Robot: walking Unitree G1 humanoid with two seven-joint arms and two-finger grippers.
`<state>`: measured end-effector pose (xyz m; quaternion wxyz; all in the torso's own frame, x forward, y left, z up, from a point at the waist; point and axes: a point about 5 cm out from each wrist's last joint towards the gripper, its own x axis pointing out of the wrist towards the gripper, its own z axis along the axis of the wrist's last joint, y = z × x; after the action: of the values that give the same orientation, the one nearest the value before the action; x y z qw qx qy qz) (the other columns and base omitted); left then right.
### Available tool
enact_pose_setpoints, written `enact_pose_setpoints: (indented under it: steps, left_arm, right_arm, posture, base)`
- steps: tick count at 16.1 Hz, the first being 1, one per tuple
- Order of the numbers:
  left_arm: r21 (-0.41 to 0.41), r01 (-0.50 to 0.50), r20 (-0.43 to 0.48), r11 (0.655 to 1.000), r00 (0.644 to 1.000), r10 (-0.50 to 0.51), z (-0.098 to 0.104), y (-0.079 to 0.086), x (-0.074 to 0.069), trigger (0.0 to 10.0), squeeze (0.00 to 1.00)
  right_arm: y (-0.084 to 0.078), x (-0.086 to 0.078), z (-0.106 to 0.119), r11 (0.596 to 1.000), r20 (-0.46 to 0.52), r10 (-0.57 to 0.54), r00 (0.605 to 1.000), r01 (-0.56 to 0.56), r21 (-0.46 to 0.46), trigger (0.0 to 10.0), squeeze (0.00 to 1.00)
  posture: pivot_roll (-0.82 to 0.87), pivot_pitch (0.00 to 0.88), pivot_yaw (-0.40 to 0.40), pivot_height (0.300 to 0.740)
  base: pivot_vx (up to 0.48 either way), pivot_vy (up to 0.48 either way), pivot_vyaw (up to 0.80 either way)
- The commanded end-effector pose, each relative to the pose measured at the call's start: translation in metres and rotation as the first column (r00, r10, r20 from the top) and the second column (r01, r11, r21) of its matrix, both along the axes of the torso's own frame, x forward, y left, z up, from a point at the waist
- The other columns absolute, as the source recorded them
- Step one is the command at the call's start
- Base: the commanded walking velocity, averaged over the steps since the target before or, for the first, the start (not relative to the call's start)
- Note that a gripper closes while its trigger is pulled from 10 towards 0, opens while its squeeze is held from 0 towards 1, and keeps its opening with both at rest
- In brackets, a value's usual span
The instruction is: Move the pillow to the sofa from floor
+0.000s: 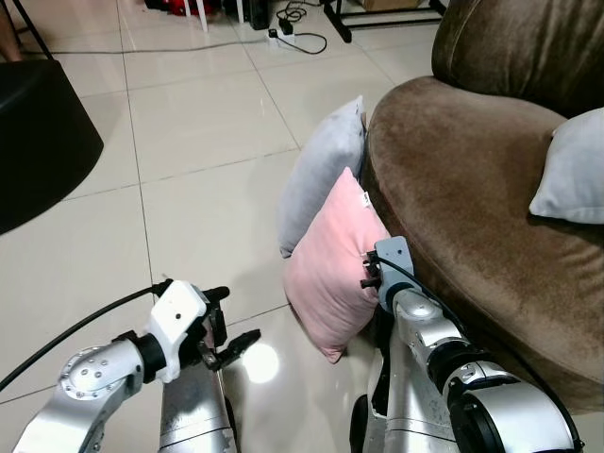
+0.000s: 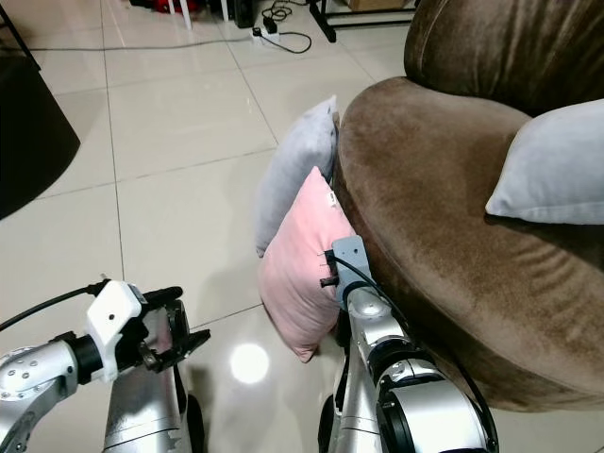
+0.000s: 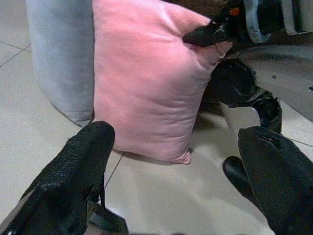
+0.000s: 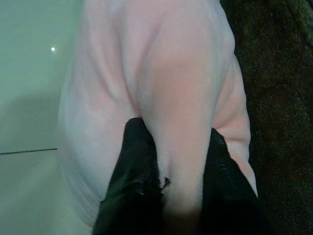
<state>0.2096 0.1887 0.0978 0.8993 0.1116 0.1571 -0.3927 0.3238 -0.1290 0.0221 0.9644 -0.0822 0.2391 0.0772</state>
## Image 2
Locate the pink pillow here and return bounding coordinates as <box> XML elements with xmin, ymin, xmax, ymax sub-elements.
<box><xmin>257</xmin><ymin>166</ymin><xmax>356</xmax><ymax>365</ymax></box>

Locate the grey pillow with white tag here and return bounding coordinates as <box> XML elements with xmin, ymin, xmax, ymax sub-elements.
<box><xmin>252</xmin><ymin>94</ymin><xmax>341</xmax><ymax>259</ymax></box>

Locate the brown velvet sofa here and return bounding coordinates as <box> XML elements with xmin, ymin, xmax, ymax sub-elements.
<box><xmin>333</xmin><ymin>0</ymin><xmax>604</xmax><ymax>413</ymax></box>

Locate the plain grey pillow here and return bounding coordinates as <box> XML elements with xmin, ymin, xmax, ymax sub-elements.
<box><xmin>485</xmin><ymin>98</ymin><xmax>604</xmax><ymax>227</ymax></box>

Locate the silver left robot leg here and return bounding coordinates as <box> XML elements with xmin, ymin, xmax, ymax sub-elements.
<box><xmin>102</xmin><ymin>357</ymin><xmax>206</xmax><ymax>453</ymax></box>

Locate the silver robot leg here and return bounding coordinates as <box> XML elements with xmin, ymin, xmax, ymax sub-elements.
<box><xmin>318</xmin><ymin>311</ymin><xmax>361</xmax><ymax>453</ymax></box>
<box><xmin>102</xmin><ymin>357</ymin><xmax>206</xmax><ymax>453</ymax></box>

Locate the silver right robot leg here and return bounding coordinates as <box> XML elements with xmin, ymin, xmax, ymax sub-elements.
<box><xmin>318</xmin><ymin>311</ymin><xmax>361</xmax><ymax>453</ymax></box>

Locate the black ottoman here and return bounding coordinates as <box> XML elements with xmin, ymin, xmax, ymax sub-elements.
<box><xmin>0</xmin><ymin>51</ymin><xmax>82</xmax><ymax>221</ymax></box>

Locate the black metal stand base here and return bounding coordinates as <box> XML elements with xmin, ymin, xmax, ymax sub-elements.
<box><xmin>307</xmin><ymin>0</ymin><xmax>421</xmax><ymax>44</ymax></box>

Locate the thin black tripod leg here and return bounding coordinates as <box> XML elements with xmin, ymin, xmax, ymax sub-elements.
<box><xmin>0</xmin><ymin>8</ymin><xmax>44</xmax><ymax>74</ymax></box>

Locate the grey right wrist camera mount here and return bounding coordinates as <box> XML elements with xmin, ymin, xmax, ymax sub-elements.
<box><xmin>329</xmin><ymin>235</ymin><xmax>375</xmax><ymax>310</ymax></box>

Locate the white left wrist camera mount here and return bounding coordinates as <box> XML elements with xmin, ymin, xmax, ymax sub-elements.
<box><xmin>86</xmin><ymin>279</ymin><xmax>148</xmax><ymax>359</ymax></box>

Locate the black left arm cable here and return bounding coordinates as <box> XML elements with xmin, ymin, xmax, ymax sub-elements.
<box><xmin>0</xmin><ymin>280</ymin><xmax>110</xmax><ymax>332</ymax></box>

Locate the black looped floor cable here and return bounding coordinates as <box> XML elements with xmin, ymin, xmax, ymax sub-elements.
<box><xmin>262</xmin><ymin>0</ymin><xmax>314</xmax><ymax>55</ymax></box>

